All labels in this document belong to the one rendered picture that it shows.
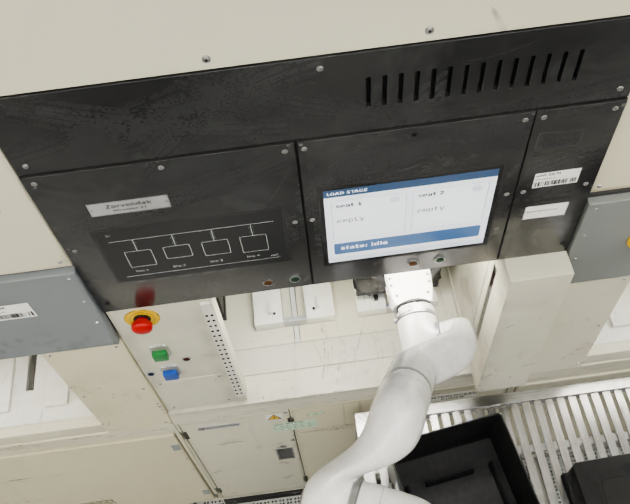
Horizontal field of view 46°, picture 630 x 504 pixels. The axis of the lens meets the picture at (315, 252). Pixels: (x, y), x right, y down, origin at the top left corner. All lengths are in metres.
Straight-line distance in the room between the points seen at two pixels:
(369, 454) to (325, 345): 0.78
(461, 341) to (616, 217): 0.36
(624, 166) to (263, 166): 0.60
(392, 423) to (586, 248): 0.53
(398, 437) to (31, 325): 0.72
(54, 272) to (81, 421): 0.73
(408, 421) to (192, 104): 0.57
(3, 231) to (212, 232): 0.32
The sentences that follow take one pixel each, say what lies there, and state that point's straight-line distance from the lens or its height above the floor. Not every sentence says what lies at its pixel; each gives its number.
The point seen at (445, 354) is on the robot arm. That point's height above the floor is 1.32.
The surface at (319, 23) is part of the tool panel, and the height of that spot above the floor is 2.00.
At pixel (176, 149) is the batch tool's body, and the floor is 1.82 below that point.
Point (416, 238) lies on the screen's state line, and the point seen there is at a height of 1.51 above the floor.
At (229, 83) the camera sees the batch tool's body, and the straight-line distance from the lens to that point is 0.99.
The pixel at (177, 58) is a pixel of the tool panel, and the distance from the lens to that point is 0.96.
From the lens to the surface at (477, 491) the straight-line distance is 1.92.
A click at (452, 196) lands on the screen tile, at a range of 1.23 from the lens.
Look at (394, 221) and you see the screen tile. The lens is 1.26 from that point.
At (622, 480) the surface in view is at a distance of 1.90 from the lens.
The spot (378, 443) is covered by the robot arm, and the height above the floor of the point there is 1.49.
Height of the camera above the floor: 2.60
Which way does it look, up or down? 57 degrees down
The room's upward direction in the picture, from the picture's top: 7 degrees counter-clockwise
